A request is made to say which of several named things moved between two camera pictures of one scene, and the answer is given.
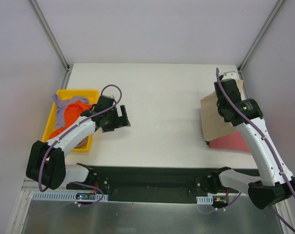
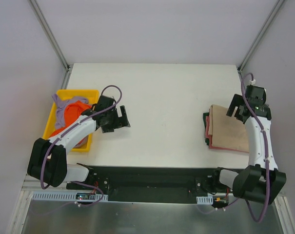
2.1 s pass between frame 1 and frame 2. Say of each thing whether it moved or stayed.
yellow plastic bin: stayed
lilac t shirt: stayed
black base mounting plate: stayed
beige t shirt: moved
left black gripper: stayed
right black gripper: moved
